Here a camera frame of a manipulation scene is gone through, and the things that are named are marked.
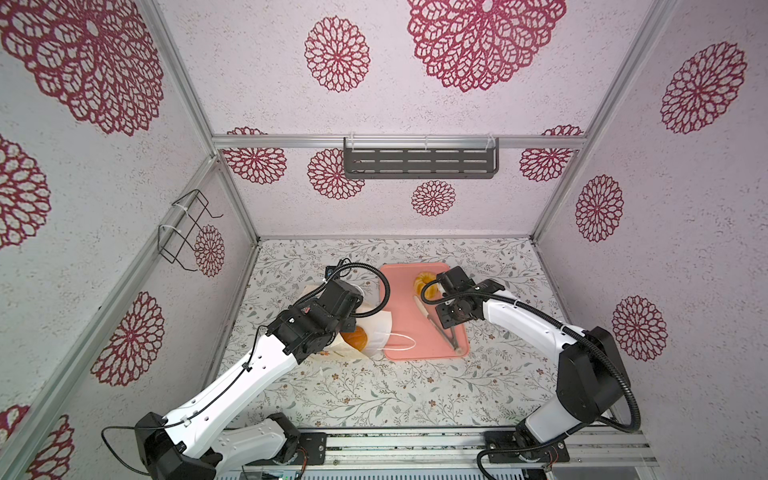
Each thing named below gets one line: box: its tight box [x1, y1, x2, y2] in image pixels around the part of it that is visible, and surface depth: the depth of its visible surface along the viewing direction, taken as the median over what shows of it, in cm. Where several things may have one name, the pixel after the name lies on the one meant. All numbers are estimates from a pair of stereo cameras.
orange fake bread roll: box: [340, 326, 368, 352], surface depth 87 cm
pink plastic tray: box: [380, 262, 470, 361], surface depth 93 cm
